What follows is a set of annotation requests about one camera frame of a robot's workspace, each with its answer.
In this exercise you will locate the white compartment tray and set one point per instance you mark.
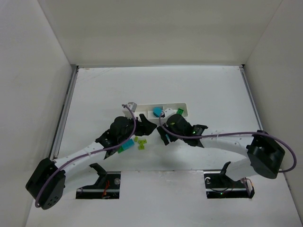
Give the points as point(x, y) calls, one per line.
point(146, 109)

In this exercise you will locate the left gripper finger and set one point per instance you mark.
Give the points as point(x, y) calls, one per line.
point(145, 124)
point(145, 132)

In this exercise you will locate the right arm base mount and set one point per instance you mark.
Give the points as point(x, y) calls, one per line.
point(219, 186)

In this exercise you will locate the blue long lego brick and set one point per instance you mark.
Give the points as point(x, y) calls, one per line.
point(128, 144)

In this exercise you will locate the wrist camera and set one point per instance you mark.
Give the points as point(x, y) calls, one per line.
point(129, 109)
point(167, 113)

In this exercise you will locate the green lego under blue brick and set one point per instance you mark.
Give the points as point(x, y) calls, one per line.
point(120, 150)

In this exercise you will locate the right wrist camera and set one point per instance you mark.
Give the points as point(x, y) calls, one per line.
point(167, 113)

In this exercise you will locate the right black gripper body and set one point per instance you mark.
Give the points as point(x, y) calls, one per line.
point(167, 133)

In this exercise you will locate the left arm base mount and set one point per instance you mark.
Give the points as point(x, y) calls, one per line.
point(106, 186)

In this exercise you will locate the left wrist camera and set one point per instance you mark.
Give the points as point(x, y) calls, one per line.
point(129, 109)

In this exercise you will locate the lime lego cluster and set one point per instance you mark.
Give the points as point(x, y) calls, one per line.
point(142, 144)

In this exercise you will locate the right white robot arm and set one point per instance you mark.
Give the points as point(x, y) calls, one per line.
point(262, 154)

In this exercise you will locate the teal oval lego piece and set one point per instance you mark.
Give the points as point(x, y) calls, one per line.
point(157, 111)

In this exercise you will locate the green long lego brick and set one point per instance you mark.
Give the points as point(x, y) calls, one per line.
point(180, 111)

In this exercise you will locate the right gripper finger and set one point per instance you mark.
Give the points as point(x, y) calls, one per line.
point(172, 138)
point(162, 134)

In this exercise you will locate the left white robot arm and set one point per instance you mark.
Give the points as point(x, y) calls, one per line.
point(48, 181)

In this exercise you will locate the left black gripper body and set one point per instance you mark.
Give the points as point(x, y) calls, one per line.
point(138, 125)

